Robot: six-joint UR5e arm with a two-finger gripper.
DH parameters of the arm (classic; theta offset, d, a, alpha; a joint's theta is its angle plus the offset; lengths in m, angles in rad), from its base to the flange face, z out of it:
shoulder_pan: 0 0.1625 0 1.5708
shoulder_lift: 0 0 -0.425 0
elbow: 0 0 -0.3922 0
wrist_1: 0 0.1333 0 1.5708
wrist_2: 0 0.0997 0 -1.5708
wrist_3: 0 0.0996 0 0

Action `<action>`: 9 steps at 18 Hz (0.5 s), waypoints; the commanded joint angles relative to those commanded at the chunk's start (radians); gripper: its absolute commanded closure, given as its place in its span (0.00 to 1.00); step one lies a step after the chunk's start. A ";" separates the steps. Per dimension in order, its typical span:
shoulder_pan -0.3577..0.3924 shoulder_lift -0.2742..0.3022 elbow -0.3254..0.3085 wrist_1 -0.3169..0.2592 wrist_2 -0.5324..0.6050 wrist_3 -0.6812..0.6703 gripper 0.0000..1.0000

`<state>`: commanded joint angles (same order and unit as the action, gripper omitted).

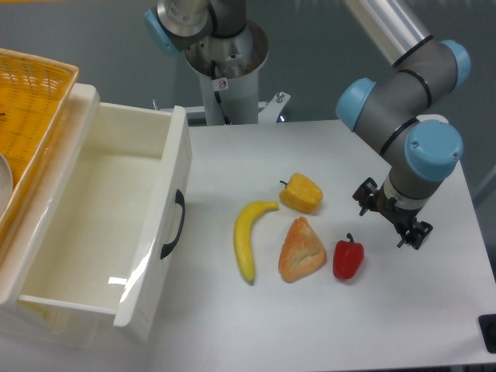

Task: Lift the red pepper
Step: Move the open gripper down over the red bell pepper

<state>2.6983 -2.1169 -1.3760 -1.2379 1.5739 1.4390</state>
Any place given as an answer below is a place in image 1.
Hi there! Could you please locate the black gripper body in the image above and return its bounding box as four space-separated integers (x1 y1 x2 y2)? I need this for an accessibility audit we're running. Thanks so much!
374 181 425 233

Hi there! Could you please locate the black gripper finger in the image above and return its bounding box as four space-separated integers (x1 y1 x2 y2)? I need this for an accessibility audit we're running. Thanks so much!
395 220 433 250
353 177 378 215

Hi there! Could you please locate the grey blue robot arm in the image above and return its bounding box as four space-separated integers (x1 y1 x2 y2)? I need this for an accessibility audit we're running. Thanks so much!
144 1 471 249

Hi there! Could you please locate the red bell pepper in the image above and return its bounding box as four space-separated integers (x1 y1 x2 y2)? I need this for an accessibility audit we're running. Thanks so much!
332 232 365 280

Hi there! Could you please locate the yellow bell pepper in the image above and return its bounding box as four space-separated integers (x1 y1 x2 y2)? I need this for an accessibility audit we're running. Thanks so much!
279 173 323 214

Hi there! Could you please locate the orange bread piece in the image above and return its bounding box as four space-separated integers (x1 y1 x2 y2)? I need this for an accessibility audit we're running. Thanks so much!
278 216 327 283

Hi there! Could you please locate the black table corner clamp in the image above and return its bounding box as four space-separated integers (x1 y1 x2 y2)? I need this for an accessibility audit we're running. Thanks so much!
478 314 496 354

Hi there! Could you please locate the yellow banana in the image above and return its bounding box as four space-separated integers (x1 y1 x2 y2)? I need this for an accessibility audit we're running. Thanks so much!
233 201 279 285

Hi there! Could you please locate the white open drawer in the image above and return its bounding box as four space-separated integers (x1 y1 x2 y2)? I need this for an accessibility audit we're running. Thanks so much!
19 103 191 343

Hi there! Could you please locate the yellow wicker basket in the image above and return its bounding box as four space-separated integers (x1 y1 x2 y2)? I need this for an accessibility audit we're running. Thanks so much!
1 49 79 239

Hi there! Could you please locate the white plate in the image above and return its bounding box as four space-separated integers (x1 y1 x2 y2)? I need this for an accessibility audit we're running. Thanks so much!
0 154 14 224

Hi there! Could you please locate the white drawer cabinet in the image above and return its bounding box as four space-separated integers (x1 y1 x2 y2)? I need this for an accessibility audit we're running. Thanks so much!
1 84 100 343

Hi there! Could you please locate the black drawer handle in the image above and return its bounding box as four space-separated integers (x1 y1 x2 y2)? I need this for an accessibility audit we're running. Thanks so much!
160 189 186 260

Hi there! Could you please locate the black cable on pedestal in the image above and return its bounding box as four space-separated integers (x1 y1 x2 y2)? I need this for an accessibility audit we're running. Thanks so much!
209 60 233 126

